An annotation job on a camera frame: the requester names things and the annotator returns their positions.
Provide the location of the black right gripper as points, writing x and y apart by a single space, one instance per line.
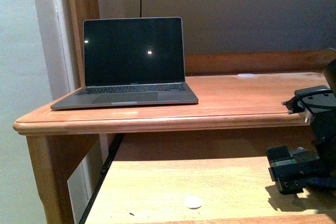
292 171

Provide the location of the white round sticker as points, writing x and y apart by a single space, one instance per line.
193 202

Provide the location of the wooden pull-out keyboard tray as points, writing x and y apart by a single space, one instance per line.
153 173

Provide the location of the wooden desk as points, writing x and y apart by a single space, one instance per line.
59 140

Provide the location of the grey open laptop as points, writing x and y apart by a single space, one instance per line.
131 62

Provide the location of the white flat object on desk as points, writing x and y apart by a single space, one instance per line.
246 75

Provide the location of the black wrist camera with cable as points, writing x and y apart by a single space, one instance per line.
311 102

